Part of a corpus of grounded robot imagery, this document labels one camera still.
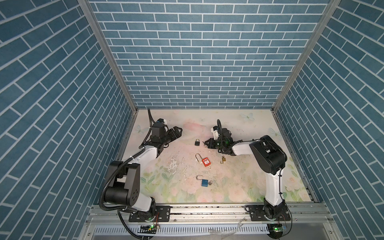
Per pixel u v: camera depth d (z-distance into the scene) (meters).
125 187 0.44
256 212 0.74
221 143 0.83
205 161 0.91
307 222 0.76
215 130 0.93
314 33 0.80
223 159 0.93
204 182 0.84
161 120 0.84
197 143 1.01
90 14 0.72
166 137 0.78
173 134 0.81
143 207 0.59
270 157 0.54
